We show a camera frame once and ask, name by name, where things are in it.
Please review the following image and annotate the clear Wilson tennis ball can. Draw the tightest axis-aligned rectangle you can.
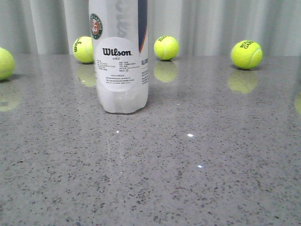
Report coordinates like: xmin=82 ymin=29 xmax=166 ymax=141
xmin=88 ymin=0 xmax=149 ymax=114

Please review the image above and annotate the centre back tennis ball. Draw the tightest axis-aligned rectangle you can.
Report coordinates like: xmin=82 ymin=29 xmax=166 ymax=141
xmin=154 ymin=36 xmax=179 ymax=60

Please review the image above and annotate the tennis ball marked three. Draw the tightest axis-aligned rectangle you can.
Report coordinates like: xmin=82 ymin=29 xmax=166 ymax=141
xmin=72 ymin=36 xmax=94 ymax=64

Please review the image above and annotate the right Roland Garros tennis ball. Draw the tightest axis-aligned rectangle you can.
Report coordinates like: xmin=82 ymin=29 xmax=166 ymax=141
xmin=230 ymin=40 xmax=263 ymax=69

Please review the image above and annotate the far left tennis ball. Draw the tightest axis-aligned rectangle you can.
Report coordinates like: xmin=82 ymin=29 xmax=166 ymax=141
xmin=0 ymin=48 xmax=15 ymax=81

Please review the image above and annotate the grey pleated curtain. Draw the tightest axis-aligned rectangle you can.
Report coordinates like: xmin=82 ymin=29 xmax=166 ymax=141
xmin=0 ymin=0 xmax=301 ymax=56

